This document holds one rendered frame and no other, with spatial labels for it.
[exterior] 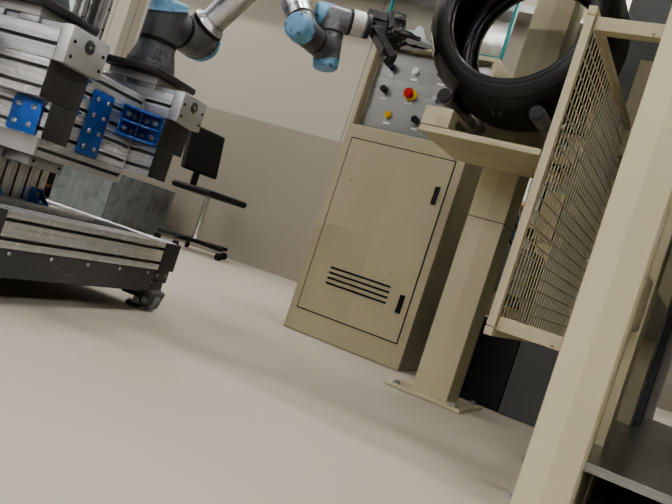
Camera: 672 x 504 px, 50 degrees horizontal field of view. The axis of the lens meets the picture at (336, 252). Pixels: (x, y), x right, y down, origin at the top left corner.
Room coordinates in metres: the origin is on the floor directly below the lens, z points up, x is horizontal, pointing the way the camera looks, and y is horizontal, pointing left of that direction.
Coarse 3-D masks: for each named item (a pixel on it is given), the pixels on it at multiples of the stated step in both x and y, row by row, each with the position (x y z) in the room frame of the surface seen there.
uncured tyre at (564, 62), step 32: (448, 0) 2.15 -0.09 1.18; (480, 0) 2.36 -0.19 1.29; (512, 0) 2.35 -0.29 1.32; (576, 0) 2.27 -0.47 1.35; (608, 0) 1.95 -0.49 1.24; (448, 32) 2.14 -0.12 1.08; (480, 32) 2.38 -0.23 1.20; (448, 64) 2.13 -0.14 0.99; (480, 96) 2.08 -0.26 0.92; (512, 96) 2.03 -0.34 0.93; (544, 96) 2.01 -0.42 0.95; (576, 96) 2.02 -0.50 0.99; (512, 128) 2.21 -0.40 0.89
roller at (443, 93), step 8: (440, 96) 2.12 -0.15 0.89; (448, 96) 2.11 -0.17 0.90; (448, 104) 2.14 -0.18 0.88; (456, 104) 2.16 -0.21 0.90; (456, 112) 2.20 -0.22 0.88; (464, 112) 2.24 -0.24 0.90; (464, 120) 2.28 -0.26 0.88; (472, 120) 2.31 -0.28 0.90; (472, 128) 2.35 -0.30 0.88; (480, 128) 2.40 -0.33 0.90
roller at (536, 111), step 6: (534, 108) 1.99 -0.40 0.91; (540, 108) 1.99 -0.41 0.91; (534, 114) 1.99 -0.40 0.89; (540, 114) 1.98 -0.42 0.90; (546, 114) 2.00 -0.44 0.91; (534, 120) 1.99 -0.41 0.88; (540, 120) 1.99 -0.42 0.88; (546, 120) 2.02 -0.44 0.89; (540, 126) 2.04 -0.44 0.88; (546, 126) 2.05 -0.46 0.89; (540, 132) 2.10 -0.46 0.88; (546, 132) 2.09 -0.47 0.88; (558, 138) 2.18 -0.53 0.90; (564, 144) 2.27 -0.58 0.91; (558, 150) 2.26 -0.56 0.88
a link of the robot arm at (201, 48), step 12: (216, 0) 2.28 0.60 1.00; (228, 0) 2.26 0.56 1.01; (240, 0) 2.26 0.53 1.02; (252, 0) 2.27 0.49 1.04; (204, 12) 2.30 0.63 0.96; (216, 12) 2.28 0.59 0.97; (228, 12) 2.28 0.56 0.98; (240, 12) 2.30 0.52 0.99; (204, 24) 2.28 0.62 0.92; (216, 24) 2.30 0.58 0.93; (228, 24) 2.32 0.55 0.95; (204, 36) 2.30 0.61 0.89; (216, 36) 2.31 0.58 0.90; (180, 48) 2.30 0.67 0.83; (192, 48) 2.31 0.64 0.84; (204, 48) 2.33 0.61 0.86; (216, 48) 2.37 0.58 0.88; (204, 60) 2.39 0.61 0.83
